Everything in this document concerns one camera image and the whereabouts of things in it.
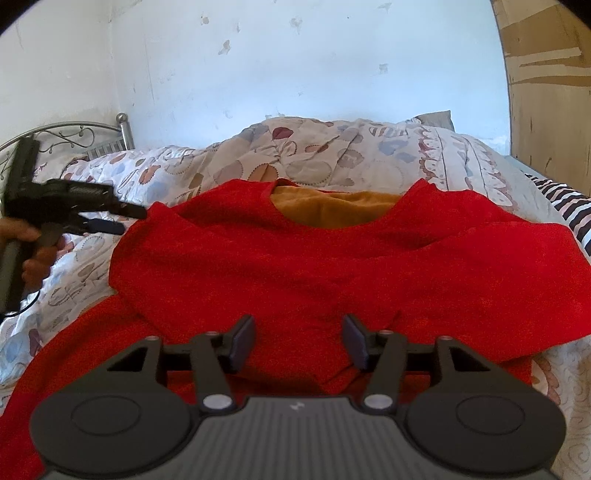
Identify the red knit garment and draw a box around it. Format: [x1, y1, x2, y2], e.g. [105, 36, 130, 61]
[0, 177, 591, 480]

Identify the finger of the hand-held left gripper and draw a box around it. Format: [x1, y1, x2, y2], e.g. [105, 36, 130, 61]
[80, 217, 126, 234]
[78, 196, 148, 220]

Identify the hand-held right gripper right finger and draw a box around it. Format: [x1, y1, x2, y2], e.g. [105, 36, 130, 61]
[342, 314, 486, 414]

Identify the mustard cloth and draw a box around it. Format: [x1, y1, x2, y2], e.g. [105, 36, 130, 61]
[270, 179, 403, 230]

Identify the metal headboard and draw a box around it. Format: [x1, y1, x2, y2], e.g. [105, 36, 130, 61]
[0, 112, 136, 185]

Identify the striped blanket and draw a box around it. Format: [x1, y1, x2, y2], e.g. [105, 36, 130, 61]
[524, 173, 591, 257]

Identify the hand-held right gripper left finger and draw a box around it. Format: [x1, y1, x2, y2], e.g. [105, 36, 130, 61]
[107, 315, 256, 414]

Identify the floral bed sheet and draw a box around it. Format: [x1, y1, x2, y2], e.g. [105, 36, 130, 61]
[0, 148, 591, 467]

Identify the person's left hand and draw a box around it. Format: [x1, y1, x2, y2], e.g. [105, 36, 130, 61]
[0, 220, 64, 289]

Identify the grey pillow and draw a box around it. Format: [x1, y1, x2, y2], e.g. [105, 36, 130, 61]
[414, 110, 456, 133]

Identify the wooden wardrobe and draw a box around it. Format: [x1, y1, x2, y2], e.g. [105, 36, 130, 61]
[489, 0, 591, 186]

